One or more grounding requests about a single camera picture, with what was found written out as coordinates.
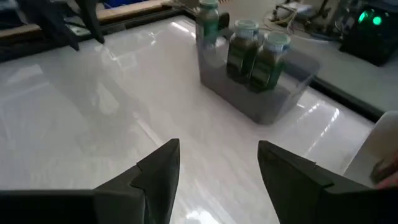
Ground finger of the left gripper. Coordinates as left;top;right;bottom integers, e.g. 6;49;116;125
17;0;80;52
76;0;106;44

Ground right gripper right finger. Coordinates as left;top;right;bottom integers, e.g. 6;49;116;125
256;139;398;224

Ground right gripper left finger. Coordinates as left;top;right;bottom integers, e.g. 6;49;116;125
0;138;182;224

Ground translucent grey plastic bin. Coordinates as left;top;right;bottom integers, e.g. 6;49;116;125
195;30;321;125

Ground black device green lights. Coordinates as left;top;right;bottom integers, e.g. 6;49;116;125
338;6;398;67

